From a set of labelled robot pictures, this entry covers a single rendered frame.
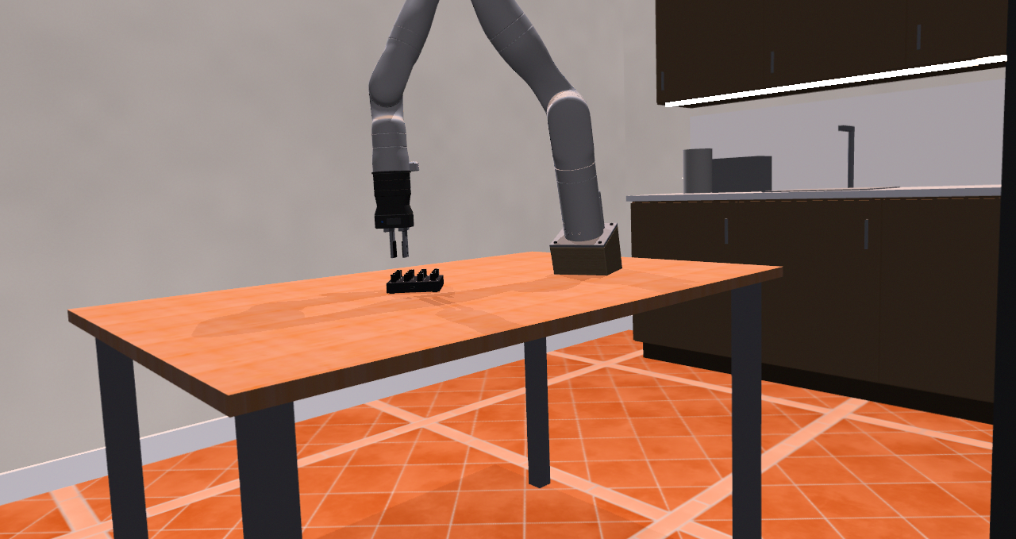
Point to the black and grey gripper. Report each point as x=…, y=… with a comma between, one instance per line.
x=391, y=178

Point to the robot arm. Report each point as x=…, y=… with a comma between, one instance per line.
x=519, y=44

